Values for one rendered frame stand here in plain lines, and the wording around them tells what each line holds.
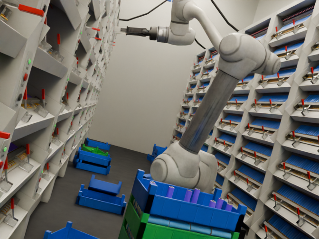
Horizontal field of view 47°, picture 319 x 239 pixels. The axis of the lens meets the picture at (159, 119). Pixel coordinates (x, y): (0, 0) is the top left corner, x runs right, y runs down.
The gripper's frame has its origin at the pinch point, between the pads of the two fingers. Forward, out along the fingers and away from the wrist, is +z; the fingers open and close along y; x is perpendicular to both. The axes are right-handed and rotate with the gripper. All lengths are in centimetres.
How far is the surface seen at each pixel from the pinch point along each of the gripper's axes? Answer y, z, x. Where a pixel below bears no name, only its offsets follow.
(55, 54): 78, 21, 25
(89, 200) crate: -22, 11, 101
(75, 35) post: 59, 17, 15
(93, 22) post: -10.8, 14.9, -4.9
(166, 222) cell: 105, -15, 71
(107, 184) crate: -35, 1, 93
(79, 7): 60, 16, 4
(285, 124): -13, -106, 45
